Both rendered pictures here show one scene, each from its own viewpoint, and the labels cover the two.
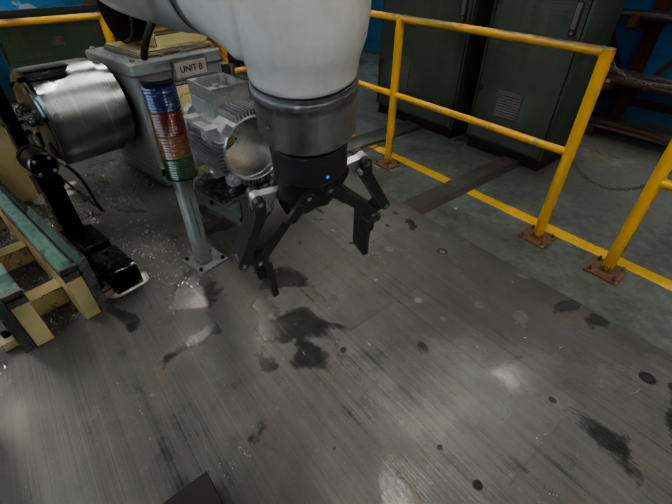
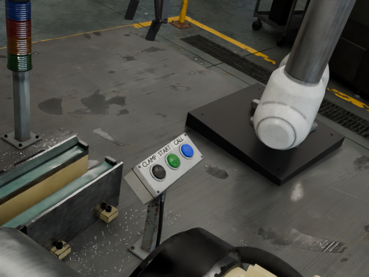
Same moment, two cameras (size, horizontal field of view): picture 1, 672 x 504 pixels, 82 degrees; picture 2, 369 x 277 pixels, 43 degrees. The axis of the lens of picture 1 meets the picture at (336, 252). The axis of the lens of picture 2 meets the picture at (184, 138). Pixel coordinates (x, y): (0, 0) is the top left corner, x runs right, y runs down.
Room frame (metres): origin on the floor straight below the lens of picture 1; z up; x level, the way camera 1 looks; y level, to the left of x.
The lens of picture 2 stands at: (0.53, 1.48, 1.61)
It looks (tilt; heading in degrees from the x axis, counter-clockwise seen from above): 33 degrees down; 256
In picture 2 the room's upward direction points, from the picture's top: 11 degrees clockwise
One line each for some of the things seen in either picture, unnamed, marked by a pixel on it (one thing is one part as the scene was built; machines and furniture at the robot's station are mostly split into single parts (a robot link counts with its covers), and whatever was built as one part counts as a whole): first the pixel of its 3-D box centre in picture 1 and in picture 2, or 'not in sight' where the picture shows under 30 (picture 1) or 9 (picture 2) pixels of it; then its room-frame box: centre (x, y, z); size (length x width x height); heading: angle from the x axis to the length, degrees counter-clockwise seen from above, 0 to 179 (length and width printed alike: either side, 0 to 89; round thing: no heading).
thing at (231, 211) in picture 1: (243, 187); not in sight; (0.98, 0.26, 0.86); 0.27 x 0.24 x 0.12; 139
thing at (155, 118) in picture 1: (167, 120); (18, 25); (0.73, 0.32, 1.14); 0.06 x 0.06 x 0.04
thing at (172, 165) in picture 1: (179, 164); (19, 58); (0.73, 0.32, 1.05); 0.06 x 0.06 x 0.04
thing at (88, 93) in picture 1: (85, 109); not in sight; (1.10, 0.70, 1.04); 0.41 x 0.25 x 0.25; 139
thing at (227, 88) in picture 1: (219, 95); not in sight; (0.99, 0.29, 1.11); 0.12 x 0.11 x 0.07; 41
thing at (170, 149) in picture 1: (173, 143); (18, 42); (0.73, 0.32, 1.10); 0.06 x 0.06 x 0.04
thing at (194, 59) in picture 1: (174, 105); not in sight; (1.30, 0.53, 0.99); 0.35 x 0.31 x 0.37; 139
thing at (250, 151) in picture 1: (233, 137); not in sight; (0.96, 0.26, 1.02); 0.20 x 0.19 x 0.19; 41
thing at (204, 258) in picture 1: (184, 183); (20, 73); (0.73, 0.32, 1.01); 0.08 x 0.08 x 0.42; 49
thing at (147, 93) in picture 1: (160, 95); (18, 7); (0.73, 0.32, 1.19); 0.06 x 0.06 x 0.04
